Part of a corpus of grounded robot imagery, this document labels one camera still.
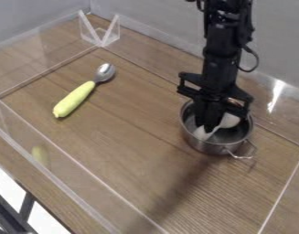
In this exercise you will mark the spoon with yellow-green handle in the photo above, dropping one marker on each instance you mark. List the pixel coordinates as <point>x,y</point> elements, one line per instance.
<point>78,95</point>

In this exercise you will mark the silver pot with handles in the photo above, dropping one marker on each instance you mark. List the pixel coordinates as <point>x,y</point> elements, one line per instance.
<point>228,141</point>

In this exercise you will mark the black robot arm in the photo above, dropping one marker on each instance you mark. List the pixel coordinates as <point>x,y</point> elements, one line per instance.
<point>228,27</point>

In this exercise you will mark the clear acrylic enclosure wall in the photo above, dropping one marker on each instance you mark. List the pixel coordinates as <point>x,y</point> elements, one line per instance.
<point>112,167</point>

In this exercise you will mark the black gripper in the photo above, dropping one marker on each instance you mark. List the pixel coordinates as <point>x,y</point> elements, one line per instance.
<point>214,91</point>

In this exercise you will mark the dark metal table leg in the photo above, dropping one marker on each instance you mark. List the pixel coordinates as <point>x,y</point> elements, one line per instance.
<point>14,221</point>

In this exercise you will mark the plush mushroom toy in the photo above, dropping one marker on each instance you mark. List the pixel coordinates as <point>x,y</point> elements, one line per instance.
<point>229,121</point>

